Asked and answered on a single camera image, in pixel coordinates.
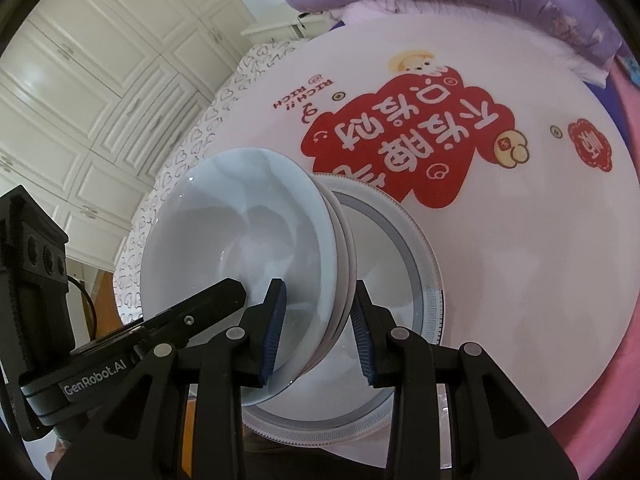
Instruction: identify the black cable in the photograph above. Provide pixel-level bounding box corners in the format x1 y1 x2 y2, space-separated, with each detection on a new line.
67 275 96 333

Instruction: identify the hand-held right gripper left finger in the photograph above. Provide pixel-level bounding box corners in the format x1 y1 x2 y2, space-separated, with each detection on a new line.
52 278 288 480

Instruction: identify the light pink folded quilt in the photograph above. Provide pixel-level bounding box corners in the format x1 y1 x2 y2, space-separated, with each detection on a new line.
345 0 613 86

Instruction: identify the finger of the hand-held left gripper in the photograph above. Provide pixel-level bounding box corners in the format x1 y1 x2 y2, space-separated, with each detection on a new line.
135 280 248 356

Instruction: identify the white plate with grey rim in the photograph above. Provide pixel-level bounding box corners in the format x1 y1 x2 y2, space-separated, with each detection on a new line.
242 175 446 443

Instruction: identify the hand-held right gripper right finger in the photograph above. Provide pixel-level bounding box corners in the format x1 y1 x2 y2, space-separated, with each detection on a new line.
349 280 551 480

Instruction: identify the round table with printed cover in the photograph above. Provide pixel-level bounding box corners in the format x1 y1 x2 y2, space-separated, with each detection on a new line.
112 7 640 461

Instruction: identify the cream nightstand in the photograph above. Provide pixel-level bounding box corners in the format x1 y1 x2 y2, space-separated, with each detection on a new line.
241 2 341 43

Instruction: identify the cream panelled wardrobe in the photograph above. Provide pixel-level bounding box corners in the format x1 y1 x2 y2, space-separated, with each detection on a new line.
0 0 256 281

